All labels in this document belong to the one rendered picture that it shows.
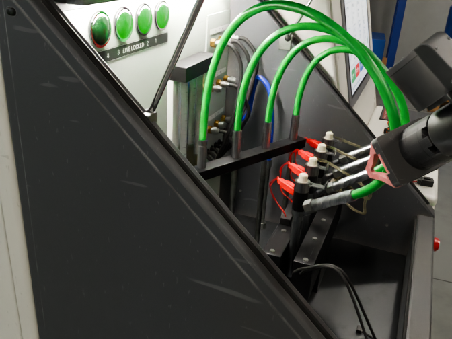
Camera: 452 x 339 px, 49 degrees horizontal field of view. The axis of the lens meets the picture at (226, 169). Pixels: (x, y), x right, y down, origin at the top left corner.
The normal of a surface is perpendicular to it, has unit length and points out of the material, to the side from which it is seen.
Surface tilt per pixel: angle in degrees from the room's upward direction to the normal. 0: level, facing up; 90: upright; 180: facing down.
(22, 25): 90
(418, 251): 0
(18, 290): 90
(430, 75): 75
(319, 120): 90
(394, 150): 49
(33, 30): 90
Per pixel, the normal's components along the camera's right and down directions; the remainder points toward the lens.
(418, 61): -0.19, 0.07
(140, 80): 0.93, 0.21
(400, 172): 0.25, -0.27
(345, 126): -0.37, 0.37
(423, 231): 0.06, -0.90
